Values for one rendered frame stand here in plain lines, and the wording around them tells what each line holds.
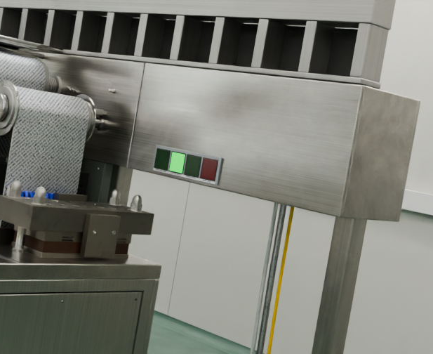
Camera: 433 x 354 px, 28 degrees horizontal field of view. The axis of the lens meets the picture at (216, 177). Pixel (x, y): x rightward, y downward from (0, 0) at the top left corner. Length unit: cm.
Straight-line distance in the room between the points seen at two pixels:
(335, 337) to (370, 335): 255
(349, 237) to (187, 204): 354
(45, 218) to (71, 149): 32
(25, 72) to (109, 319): 78
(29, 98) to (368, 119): 91
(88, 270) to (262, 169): 51
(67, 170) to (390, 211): 90
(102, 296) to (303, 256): 280
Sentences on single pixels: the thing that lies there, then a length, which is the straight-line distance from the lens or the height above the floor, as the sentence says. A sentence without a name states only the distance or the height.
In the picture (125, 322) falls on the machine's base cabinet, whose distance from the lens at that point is 239.
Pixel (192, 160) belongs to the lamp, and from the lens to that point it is 229.
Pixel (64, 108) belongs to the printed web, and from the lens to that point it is 246.
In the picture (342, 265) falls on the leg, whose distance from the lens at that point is 217.
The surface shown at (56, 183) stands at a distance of 247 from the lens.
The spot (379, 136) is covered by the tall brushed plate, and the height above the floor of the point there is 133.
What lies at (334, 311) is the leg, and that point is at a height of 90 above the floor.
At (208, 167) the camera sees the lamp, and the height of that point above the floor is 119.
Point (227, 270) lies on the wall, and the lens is 538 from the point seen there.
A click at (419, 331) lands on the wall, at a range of 459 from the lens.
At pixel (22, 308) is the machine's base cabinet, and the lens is 218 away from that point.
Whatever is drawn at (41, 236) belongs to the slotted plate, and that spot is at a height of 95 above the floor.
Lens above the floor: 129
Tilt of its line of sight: 3 degrees down
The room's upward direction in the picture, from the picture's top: 10 degrees clockwise
